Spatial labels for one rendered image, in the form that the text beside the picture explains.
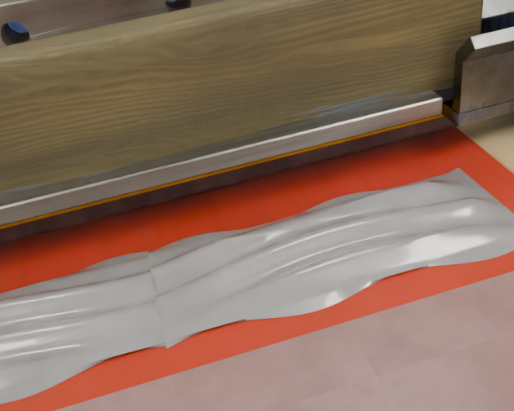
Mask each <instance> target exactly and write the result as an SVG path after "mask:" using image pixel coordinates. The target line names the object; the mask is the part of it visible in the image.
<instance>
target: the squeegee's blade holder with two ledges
mask: <svg viewBox="0 0 514 411"><path fill-rule="evenodd" d="M441 113H442V97H441V96H440V95H438V94H437V93H435V92H434V91H432V90H429V91H424V92H420V93H417V94H413V95H407V96H404V97H400V98H396V99H390V100H387V101H383V102H380V103H377V104H371V105H367V106H364V107H360V108H354V109H350V110H347V111H343V112H340V113H334V114H331V115H327V116H324V117H318V118H314V119H311V120H307V121H303V122H297V123H294V124H290V125H287V126H281V127H278V128H274V129H271V130H265V131H261V132H257V133H254V134H250V135H244V136H241V137H237V138H234V139H228V140H225V141H221V142H218V143H214V144H207V145H204V146H201V147H197V148H191V149H188V150H184V151H181V152H175V153H172V154H168V155H165V156H161V157H155V158H151V159H148V160H144V161H138V162H135V163H131V164H128V165H124V166H119V167H115V168H111V169H107V170H102V171H98V172H95V173H91V174H88V175H82V176H78V177H75V178H71V179H66V180H61V181H58V182H54V183H49V184H45V185H42V186H38V187H35V188H29V189H25V190H22V191H18V192H12V193H8V194H5V195H1V196H0V226H2V225H6V224H9V223H15V222H19V221H22V220H26V219H31V218H35V217H38V216H41V215H45V214H50V213H54V212H57V211H61V210H67V209H70V208H73V207H77V206H83V205H86V204H90V203H93V202H97V201H102V200H105V199H109V198H112V197H118V196H121V195H125V194H128V193H132V192H138V191H141V190H145V189H148V188H154V187H157V186H160V185H163V184H167V183H173V182H176V181H180V180H183V179H189V178H192V177H196V176H199V175H205V174H209V173H212V172H216V171H218V170H224V169H228V168H231V167H234V166H240V165H244V164H247V163H251V162H254V161H260V160H263V159H267V158H270V157H276V156H279V155H282V154H286V153H289V152H295V151H299V150H302V149H305V148H311V147H315V146H318V145H322V144H328V143H331V142H334V141H337V140H341V139H346V138H350V137H353V136H357V135H363V134H366V133H370V132H373V131H377V130H382V129H386V128H389V127H393V126H398V125H401V124H405V123H408V122H414V121H418V120H421V119H424V118H428V117H434V116H437V115H439V114H441Z"/></svg>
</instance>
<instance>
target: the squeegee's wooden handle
mask: <svg viewBox="0 0 514 411"><path fill-rule="evenodd" d="M482 11H483V0H225V1H221V2H213V3H210V4H206V5H201V6H197V7H190V8H186V9H182V10H178V11H171V12H167V13H162V14H158V15H151V16H147V17H143V18H139V19H134V20H128V21H123V22H119V23H115V24H108V25H104V26H100V27H95V28H92V29H84V30H80V31H76V32H72V33H65V34H61V35H56V36H53V37H48V38H41V39H37V40H33V41H29V42H22V43H17V44H14V45H10V46H2V47H0V196H1V195H5V194H8V193H12V192H18V191H22V190H25V189H29V188H35V187H38V186H42V185H45V184H49V183H54V182H58V181H61V180H66V179H71V178H75V177H78V176H82V175H88V174H91V173H95V172H98V171H102V170H107V169H111V168H115V167H119V166H124V165H128V164H131V163H135V162H138V161H144V160H148V159H151V158H155V157H161V156H165V155H168V154H172V153H175V152H181V151H184V150H188V149H191V148H197V147H201V146H204V145H207V144H214V143H218V142H221V141H225V140H228V139H234V138H237V137H241V136H244V135H250V134H254V133H257V132H261V131H265V130H271V129H274V128H278V127H281V126H287V125H290V124H294V123H297V122H303V121H307V120H311V119H314V118H318V117H324V116H327V115H331V114H334V113H340V112H343V111H347V110H350V109H354V108H360V107H364V106H367V105H371V104H377V103H380V102H383V101H387V100H390V99H396V98H400V97H404V96H407V95H413V94H417V93H420V92H424V91H429V90H432V91H434V92H435V93H437V94H438V95H440V96H441V97H442V103H444V102H447V101H451V100H453V93H454V68H455V55H456V51H457V50H458V49H459V48H460V47H461V46H462V45H463V44H464V43H465V42H466V41H467V40H468V39H469V38H470V37H471V36H475V35H479V34H481V23H482Z"/></svg>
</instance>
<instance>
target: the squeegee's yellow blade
mask: <svg viewBox="0 0 514 411"><path fill-rule="evenodd" d="M438 117H444V115H442V114H439V115H437V116H434V117H428V118H424V119H421V120H418V121H414V122H408V123H405V124H401V125H398V126H393V127H389V128H386V129H382V130H377V131H373V132H370V133H366V134H363V135H357V136H353V137H350V138H346V139H341V140H337V141H334V142H331V143H328V144H322V145H318V146H315V147H311V148H305V149H302V150H299V151H295V152H289V153H286V154H282V155H279V156H276V157H270V158H267V159H263V160H260V161H254V162H251V163H247V164H244V165H240V166H234V167H231V168H228V169H224V170H218V171H216V172H212V173H209V174H205V175H199V176H196V177H192V178H189V179H183V180H180V181H176V182H173V183H167V184H163V185H160V186H157V187H154V188H148V189H145V190H141V191H138V192H132V193H128V194H125V195H121V196H118V197H112V198H109V199H105V200H102V201H97V202H93V203H90V204H86V205H80V206H77V207H73V208H70V209H67V210H61V211H57V212H54V213H50V214H45V215H41V216H38V217H35V218H31V219H26V220H22V221H19V222H15V223H9V224H6V225H2V226H0V229H3V228H8V227H11V226H15V225H18V224H22V223H27V222H31V221H34V220H38V219H44V218H47V217H51V216H53V215H57V214H63V213H66V212H69V211H73V210H79V209H82V208H86V207H89V206H95V205H98V204H101V203H105V202H108V201H114V200H117V199H121V198H124V197H130V196H134V195H137V194H141V193H144V192H149V191H152V190H156V189H159V188H165V187H169V186H172V185H176V184H179V183H185V182H188V181H192V180H195V179H200V178H204V177H207V176H211V175H217V174H220V173H224V172H227V171H230V170H236V169H240V168H243V167H246V166H252V165H255V164H259V163H262V162H266V161H271V160H275V159H278V158H282V157H288V156H291V155H294V154H297V153H301V152H307V151H310V150H313V149H317V148H323V147H326V146H330V145H333V144H339V143H342V142H345V141H349V140H352V139H358V138H361V137H365V136H368V135H374V134H378V133H381V132H384V131H388V130H393V129H396V128H400V127H403V126H409V125H413V124H416V123H420V122H425V121H429V120H432V119H436V118H438Z"/></svg>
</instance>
